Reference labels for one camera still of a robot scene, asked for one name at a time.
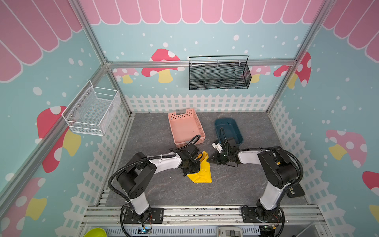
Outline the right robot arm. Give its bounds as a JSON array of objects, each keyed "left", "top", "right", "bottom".
[{"left": 208, "top": 127, "right": 305, "bottom": 223}]

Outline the dark teal plastic tray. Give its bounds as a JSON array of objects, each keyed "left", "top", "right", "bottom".
[{"left": 215, "top": 118, "right": 243, "bottom": 146}]

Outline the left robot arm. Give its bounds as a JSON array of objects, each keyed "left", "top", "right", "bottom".
[{"left": 108, "top": 135, "right": 202, "bottom": 225}]

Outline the pink perforated plastic basket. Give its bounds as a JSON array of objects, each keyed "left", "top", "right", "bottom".
[{"left": 167, "top": 108, "right": 206, "bottom": 148}]

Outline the yellow paper napkin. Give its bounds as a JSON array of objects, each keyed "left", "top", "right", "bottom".
[{"left": 187, "top": 151, "right": 212, "bottom": 183}]

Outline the black wire mesh wall basket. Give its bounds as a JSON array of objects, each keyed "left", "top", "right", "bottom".
[{"left": 188, "top": 55, "right": 252, "bottom": 90}]

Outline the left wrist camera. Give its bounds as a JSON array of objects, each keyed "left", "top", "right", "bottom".
[{"left": 183, "top": 143, "right": 199, "bottom": 158}]

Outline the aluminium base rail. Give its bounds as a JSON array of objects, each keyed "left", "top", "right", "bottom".
[{"left": 77, "top": 205, "right": 332, "bottom": 237}]

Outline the white wire mesh wall basket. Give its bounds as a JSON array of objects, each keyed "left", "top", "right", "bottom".
[{"left": 62, "top": 81, "right": 121, "bottom": 136}]

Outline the green round object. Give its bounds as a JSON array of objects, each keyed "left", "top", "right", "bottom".
[{"left": 84, "top": 228, "right": 107, "bottom": 237}]

